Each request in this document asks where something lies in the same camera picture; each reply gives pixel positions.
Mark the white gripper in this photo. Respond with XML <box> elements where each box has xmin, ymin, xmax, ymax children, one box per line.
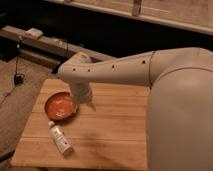
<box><xmin>70</xmin><ymin>83</ymin><xmax>96</xmax><ymax>111</ymax></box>

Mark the white plastic bottle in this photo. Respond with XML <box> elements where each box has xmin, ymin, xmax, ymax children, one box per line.
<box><xmin>48</xmin><ymin>121</ymin><xmax>73</xmax><ymax>156</ymax></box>

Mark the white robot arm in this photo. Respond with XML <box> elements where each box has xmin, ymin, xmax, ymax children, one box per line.
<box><xmin>58</xmin><ymin>47</ymin><xmax>213</xmax><ymax>171</ymax></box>

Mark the orange ceramic bowl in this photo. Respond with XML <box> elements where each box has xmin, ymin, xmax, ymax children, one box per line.
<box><xmin>44</xmin><ymin>92</ymin><xmax>78</xmax><ymax>121</ymax></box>

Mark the wooden board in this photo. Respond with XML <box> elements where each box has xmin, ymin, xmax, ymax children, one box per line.
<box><xmin>11</xmin><ymin>79</ymin><xmax>149</xmax><ymax>171</ymax></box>

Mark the small white box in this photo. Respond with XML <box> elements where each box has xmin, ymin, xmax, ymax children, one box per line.
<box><xmin>25</xmin><ymin>28</ymin><xmax>43</xmax><ymax>38</ymax></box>

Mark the long wooden beam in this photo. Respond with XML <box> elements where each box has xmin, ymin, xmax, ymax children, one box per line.
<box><xmin>0</xmin><ymin>25</ymin><xmax>113</xmax><ymax>61</ymax></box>

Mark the black cable with plug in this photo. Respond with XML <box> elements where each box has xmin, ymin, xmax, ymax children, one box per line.
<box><xmin>0</xmin><ymin>35</ymin><xmax>25</xmax><ymax>105</ymax></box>

